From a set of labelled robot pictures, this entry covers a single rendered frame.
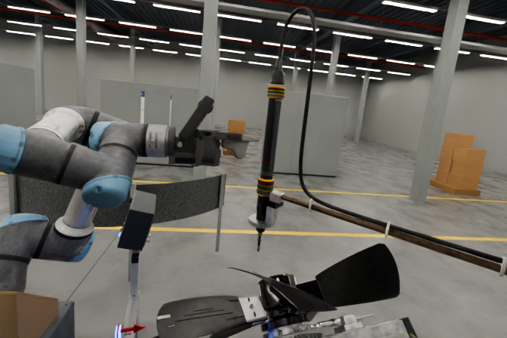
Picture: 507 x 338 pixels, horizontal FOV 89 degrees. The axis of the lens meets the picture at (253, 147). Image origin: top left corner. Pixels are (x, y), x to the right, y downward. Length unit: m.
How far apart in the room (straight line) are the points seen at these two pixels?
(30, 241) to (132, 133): 0.60
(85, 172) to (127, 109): 6.55
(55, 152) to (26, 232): 0.59
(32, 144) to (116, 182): 0.14
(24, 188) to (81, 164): 2.54
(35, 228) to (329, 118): 6.81
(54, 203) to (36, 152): 2.35
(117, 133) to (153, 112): 6.31
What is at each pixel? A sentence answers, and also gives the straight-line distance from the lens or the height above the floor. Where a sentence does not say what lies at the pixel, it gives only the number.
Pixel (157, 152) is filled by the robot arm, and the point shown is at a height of 1.64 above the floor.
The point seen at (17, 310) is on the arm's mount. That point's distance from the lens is 1.02.
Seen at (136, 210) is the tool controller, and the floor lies 1.25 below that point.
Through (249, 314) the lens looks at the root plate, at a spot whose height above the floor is 1.18.
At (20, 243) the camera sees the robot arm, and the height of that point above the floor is 1.28.
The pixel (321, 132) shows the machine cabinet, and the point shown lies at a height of 1.25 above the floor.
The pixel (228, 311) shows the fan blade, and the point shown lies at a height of 1.19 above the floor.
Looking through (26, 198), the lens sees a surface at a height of 0.75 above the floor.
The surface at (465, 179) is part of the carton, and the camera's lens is 8.88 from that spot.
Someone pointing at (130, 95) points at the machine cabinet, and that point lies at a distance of 7.04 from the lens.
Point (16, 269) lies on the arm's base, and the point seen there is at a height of 1.21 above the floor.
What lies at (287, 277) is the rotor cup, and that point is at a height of 1.26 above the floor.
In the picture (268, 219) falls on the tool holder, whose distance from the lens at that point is 0.70.
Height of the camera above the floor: 1.76
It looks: 9 degrees down
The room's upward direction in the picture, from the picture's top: 6 degrees clockwise
